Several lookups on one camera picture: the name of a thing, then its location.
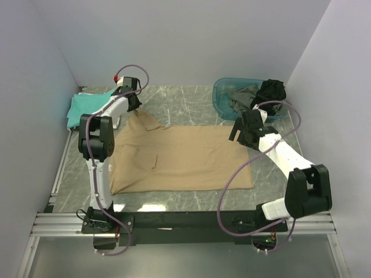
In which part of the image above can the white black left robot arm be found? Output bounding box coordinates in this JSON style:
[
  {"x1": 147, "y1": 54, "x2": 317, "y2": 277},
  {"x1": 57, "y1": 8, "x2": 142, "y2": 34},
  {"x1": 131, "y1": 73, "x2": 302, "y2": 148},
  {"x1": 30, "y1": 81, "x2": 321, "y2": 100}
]
[{"x1": 78, "y1": 75, "x2": 142, "y2": 233}]

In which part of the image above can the teal plastic basket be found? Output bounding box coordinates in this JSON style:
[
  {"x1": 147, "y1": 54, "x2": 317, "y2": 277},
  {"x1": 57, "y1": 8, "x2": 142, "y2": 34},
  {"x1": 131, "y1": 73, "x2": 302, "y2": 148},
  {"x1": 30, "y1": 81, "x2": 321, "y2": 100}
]
[{"x1": 212, "y1": 76, "x2": 292, "y2": 123}]

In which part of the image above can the black base crossbar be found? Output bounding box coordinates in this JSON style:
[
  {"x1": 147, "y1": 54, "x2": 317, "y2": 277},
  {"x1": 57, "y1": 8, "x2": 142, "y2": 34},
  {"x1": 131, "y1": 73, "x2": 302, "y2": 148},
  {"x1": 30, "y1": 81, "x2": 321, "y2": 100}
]
[{"x1": 81, "y1": 210, "x2": 288, "y2": 250}]

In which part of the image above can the tan t shirt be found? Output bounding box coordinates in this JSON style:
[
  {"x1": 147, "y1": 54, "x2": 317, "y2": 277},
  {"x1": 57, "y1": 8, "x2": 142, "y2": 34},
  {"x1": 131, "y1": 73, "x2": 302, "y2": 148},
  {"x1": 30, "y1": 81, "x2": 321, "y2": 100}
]
[{"x1": 108, "y1": 109, "x2": 249, "y2": 195}]

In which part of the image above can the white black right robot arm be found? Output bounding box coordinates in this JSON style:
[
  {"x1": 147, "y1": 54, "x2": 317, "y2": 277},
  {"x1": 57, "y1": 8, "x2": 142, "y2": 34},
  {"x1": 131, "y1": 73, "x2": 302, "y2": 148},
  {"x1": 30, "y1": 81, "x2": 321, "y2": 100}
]
[{"x1": 228, "y1": 109, "x2": 332, "y2": 231}]

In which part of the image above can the black t shirt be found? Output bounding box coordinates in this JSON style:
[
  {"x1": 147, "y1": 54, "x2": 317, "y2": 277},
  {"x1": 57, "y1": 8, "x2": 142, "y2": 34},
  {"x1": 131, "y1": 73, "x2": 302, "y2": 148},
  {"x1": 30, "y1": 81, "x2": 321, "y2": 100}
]
[{"x1": 250, "y1": 79, "x2": 286, "y2": 116}]

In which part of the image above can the folded teal t shirt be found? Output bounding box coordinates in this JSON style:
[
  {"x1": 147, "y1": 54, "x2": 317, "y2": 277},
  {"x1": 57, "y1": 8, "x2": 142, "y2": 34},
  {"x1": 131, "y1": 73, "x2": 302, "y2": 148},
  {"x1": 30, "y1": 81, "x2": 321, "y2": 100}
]
[{"x1": 67, "y1": 89, "x2": 115, "y2": 129}]

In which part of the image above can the grey t shirt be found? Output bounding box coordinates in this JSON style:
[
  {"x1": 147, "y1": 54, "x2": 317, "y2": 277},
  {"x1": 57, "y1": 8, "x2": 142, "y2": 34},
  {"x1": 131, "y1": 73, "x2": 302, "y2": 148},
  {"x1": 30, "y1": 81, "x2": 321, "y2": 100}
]
[{"x1": 228, "y1": 84, "x2": 259, "y2": 114}]

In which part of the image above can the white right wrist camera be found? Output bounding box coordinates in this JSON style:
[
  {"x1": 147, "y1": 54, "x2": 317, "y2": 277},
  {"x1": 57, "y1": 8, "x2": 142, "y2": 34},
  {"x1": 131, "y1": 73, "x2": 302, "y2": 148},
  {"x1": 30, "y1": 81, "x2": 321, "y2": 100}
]
[{"x1": 252, "y1": 105, "x2": 268, "y2": 122}]

